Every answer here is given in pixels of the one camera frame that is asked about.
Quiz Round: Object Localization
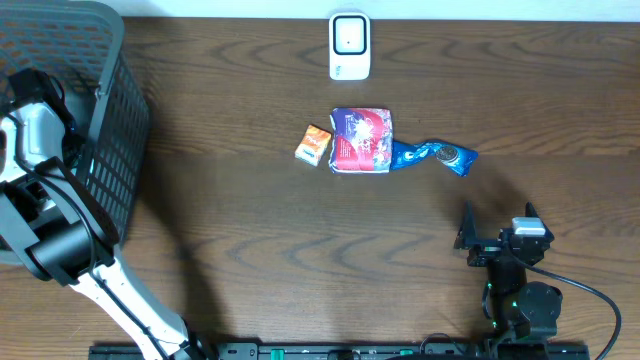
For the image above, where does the blue Oreo cookie pack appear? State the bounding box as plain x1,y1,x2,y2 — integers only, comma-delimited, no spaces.
390,140,478,177

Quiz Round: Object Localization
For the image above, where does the small orange snack box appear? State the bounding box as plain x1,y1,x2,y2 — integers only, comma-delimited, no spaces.
294,125,332,167

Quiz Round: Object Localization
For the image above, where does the grey plastic mesh basket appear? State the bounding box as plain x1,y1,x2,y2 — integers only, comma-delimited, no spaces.
1,1,151,239

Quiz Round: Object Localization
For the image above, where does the red purple snack bag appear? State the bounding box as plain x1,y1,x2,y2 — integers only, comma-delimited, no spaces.
328,108,393,174

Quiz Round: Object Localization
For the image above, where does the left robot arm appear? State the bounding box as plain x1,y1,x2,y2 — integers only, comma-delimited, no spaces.
1,100,217,359

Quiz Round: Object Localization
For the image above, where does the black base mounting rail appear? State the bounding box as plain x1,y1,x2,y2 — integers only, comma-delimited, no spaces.
88,341,591,360

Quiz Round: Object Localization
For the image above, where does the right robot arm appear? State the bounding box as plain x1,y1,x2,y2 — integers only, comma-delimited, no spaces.
454,202,563,359

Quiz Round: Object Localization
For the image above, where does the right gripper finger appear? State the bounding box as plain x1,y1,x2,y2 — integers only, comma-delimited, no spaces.
457,201,477,245
525,202,554,240

